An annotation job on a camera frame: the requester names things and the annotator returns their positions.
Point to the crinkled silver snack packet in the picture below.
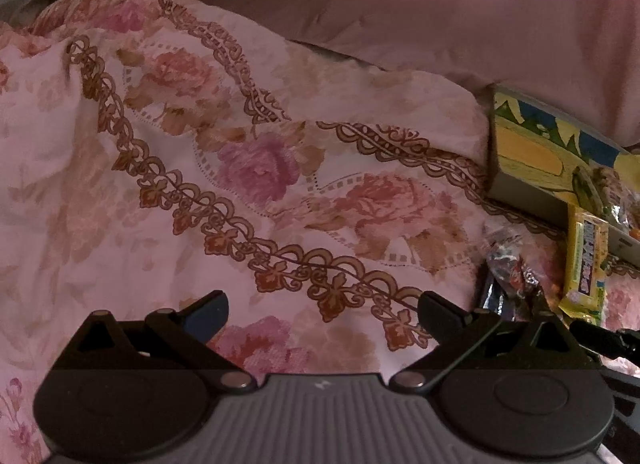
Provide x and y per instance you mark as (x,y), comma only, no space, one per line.
(624,218)

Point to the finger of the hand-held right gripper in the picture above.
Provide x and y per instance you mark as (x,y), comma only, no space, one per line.
(597,338)

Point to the plain pink pillow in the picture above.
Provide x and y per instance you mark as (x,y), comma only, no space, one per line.
(450,8)

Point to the dark foil snack packet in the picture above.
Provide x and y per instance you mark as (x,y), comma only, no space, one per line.
(502,274)

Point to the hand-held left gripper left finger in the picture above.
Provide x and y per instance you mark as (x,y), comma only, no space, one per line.
(207,318)

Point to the floral printed blanket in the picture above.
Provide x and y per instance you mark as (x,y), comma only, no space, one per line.
(250,168)

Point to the cartoon painted shallow box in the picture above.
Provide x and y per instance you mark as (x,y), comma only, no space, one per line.
(530,153)

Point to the yellow snack packet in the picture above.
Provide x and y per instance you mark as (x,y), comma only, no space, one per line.
(585,264)

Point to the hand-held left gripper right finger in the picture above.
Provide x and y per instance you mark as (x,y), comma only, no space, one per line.
(440,318)

